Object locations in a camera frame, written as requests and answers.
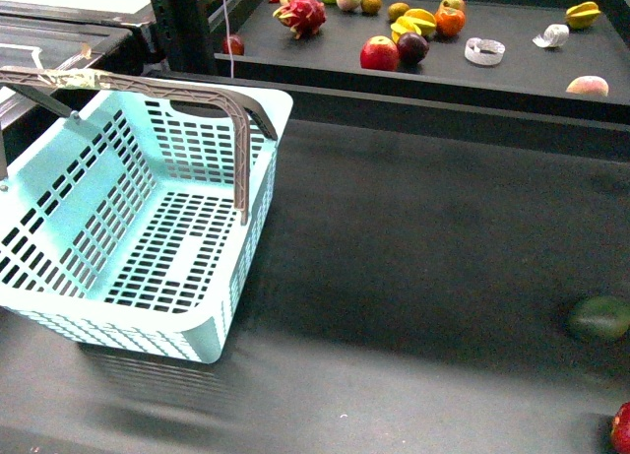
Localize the small red apple left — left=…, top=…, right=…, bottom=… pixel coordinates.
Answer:
left=222, top=33, right=245, bottom=56

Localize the black shelf tray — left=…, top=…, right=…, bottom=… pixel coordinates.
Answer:
left=210, top=0, right=629, bottom=125

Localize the dark purple plum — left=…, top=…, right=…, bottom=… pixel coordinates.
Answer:
left=397, top=32, right=430, bottom=65

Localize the red fruit bottom corner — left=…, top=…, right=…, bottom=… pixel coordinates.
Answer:
left=610, top=402, right=630, bottom=454

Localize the yellow starfruit right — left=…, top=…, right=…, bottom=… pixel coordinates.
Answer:
left=565, top=1, right=601, bottom=30

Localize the olive brown kiwi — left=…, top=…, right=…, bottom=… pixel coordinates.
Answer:
left=387, top=2, right=410, bottom=23

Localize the light blue plastic basket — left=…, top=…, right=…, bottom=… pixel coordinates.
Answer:
left=1, top=92, right=279, bottom=363

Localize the grey basket handle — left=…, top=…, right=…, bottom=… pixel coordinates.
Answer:
left=1, top=66, right=278, bottom=225

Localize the white tape ring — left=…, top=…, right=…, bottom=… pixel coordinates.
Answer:
left=464, top=36, right=507, bottom=69

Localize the yellow starfruit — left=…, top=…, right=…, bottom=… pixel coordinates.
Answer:
left=565, top=1, right=601, bottom=30
left=390, top=8, right=437, bottom=42

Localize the black metal rack post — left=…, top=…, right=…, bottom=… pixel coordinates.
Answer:
left=151, top=0, right=217, bottom=75

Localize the white crumpled tape roll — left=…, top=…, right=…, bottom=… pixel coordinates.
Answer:
left=533, top=24, right=570, bottom=49

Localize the orange persimmon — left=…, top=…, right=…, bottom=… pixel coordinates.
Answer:
left=434, top=8, right=467, bottom=38

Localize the pale peach front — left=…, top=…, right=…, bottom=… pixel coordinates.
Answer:
left=566, top=75, right=609, bottom=97

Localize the pink dragon fruit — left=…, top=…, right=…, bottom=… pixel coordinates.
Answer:
left=272, top=0, right=326, bottom=39

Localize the green avocado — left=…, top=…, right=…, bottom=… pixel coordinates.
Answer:
left=566, top=295, right=629, bottom=342

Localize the white cable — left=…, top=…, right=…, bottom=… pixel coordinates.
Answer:
left=220, top=0, right=236, bottom=79

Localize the yellow starfruit centre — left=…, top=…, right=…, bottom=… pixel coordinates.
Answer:
left=390, top=8, right=437, bottom=42

